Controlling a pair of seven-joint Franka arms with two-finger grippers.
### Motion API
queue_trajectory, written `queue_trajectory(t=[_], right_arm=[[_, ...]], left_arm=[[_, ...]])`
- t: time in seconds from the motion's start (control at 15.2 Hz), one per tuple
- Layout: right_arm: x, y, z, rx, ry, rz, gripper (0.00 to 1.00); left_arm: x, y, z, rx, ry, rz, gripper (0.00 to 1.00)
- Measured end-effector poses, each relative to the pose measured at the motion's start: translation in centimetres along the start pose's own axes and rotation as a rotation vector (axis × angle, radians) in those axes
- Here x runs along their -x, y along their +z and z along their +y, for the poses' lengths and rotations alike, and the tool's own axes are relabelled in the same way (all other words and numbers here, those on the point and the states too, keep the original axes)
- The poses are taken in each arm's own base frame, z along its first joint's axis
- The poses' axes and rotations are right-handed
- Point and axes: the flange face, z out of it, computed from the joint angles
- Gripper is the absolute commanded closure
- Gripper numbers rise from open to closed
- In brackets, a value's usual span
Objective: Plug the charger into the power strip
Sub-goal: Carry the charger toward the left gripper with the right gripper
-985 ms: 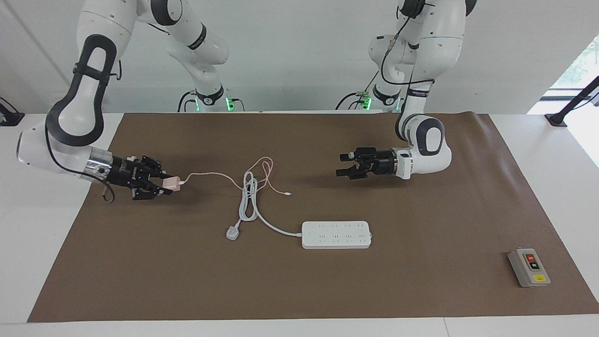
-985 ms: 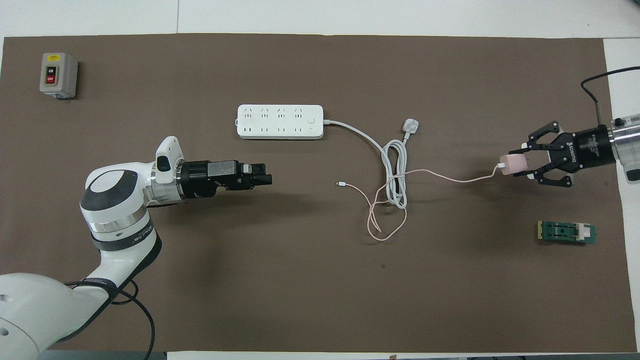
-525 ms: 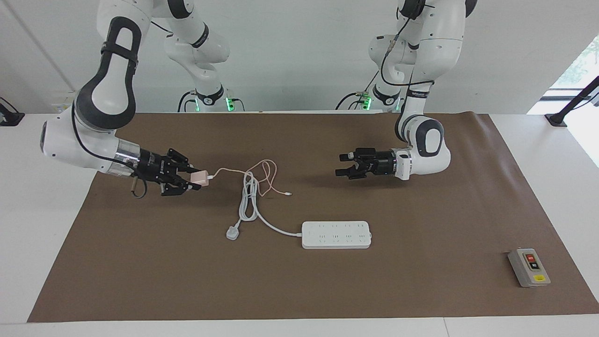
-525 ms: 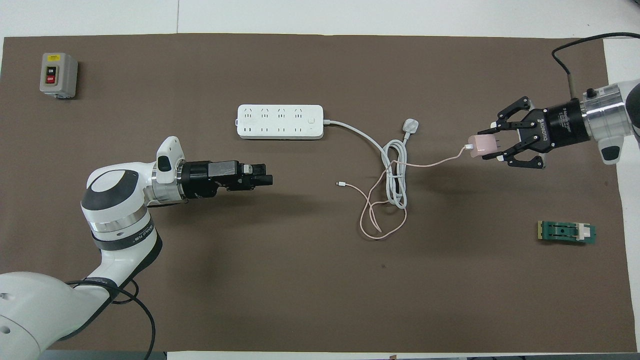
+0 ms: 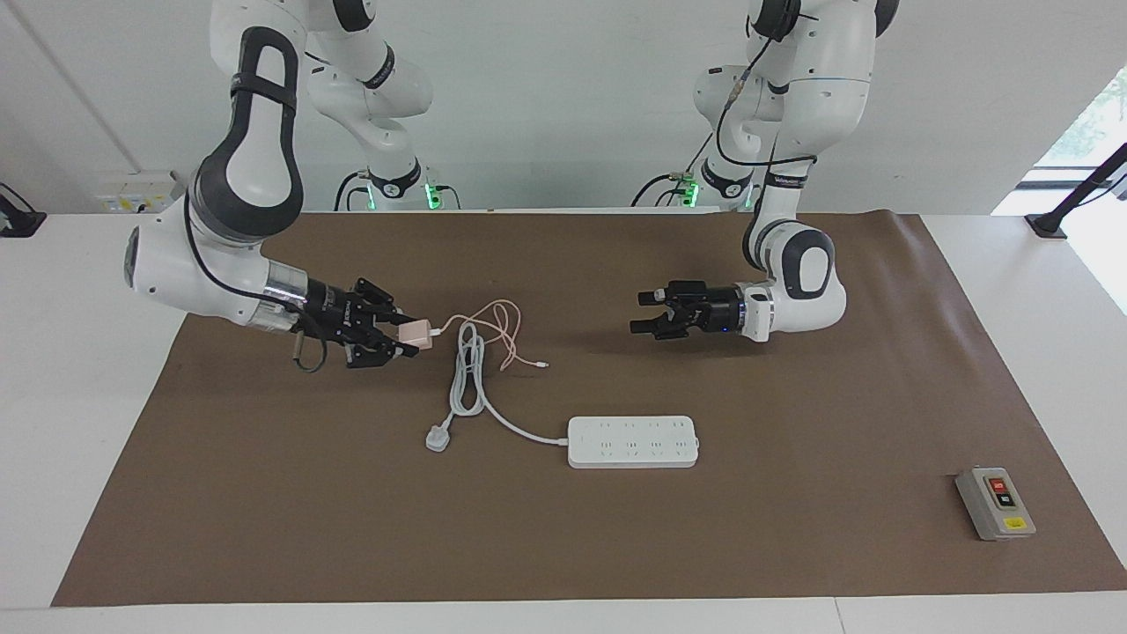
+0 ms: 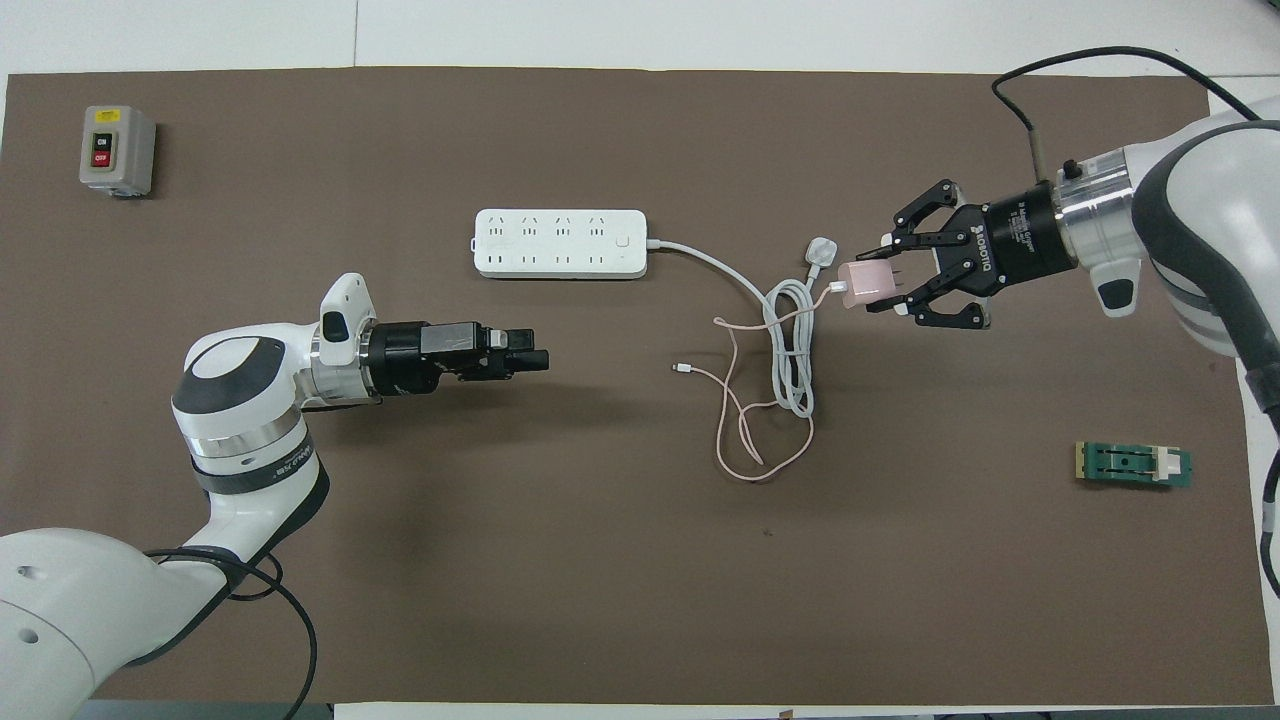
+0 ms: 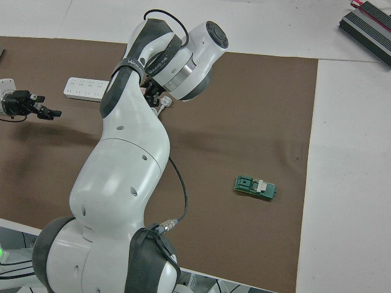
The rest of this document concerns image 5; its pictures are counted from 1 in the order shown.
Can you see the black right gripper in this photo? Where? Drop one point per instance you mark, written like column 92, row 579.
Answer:
column 339, row 313

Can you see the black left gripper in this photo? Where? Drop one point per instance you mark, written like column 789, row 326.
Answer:
column 713, row 310

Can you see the pink charger adapter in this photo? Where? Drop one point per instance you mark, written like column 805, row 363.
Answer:
column 414, row 335

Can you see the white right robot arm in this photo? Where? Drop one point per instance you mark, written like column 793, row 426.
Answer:
column 176, row 273

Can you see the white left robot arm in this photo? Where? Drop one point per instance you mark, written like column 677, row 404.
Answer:
column 810, row 308

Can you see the white power strip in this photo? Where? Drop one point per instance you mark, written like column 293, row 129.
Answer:
column 634, row 442

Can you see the brown table mat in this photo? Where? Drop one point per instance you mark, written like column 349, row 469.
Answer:
column 616, row 546

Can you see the black angled stand with clamp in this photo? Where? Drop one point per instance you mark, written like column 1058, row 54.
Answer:
column 1048, row 224

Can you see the bright window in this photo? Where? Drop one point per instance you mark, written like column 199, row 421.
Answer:
column 1096, row 123

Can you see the white wall socket box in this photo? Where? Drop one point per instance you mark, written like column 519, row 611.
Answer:
column 132, row 189

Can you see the black table clamp mount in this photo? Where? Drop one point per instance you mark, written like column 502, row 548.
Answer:
column 22, row 224

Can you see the grey push button switch box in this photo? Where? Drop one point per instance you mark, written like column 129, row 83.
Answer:
column 999, row 506

